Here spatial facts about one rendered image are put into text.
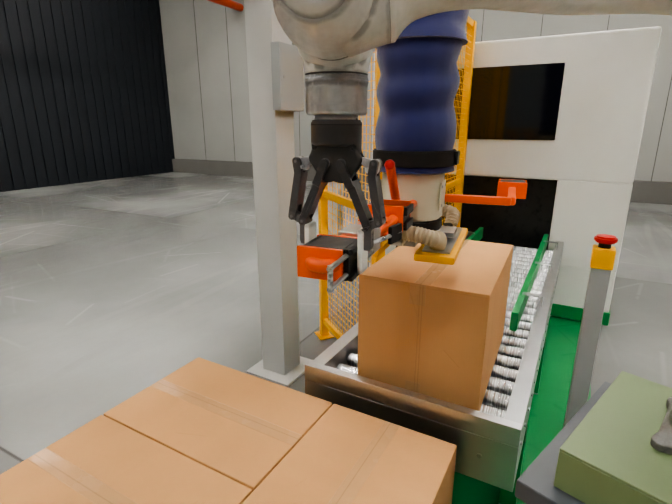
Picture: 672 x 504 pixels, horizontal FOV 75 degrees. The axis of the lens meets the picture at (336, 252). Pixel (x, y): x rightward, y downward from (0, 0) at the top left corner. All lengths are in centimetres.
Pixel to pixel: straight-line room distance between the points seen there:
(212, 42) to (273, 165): 1148
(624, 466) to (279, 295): 183
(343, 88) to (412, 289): 83
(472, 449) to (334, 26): 123
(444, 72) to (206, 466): 117
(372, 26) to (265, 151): 184
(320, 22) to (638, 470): 86
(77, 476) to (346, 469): 69
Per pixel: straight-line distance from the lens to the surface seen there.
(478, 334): 134
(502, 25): 1030
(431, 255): 111
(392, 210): 97
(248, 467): 130
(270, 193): 230
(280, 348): 257
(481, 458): 146
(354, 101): 63
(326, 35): 46
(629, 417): 110
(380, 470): 127
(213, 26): 1367
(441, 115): 117
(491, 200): 127
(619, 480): 95
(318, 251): 66
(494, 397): 160
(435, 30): 115
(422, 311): 136
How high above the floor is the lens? 140
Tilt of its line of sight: 16 degrees down
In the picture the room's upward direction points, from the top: straight up
